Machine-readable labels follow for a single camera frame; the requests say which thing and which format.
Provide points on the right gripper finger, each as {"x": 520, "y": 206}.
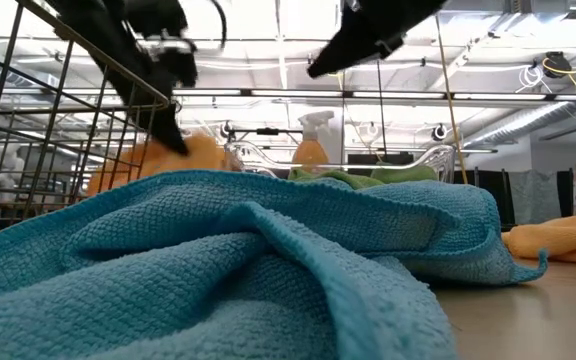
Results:
{"x": 353, "y": 45}

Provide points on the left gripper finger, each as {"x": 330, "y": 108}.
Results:
{"x": 153, "y": 110}

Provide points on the orange microfiber towel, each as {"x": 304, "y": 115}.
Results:
{"x": 568, "y": 240}
{"x": 203, "y": 155}

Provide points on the green microfiber towel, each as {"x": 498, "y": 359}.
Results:
{"x": 403, "y": 174}

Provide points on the blue microfiber towel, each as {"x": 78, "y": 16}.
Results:
{"x": 218, "y": 275}

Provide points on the orange spray bottle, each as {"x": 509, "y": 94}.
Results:
{"x": 310, "y": 152}

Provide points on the clear rounded plastic bin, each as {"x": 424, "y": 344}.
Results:
{"x": 438, "y": 157}

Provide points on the grey hanging cloth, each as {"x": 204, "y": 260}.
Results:
{"x": 535, "y": 197}

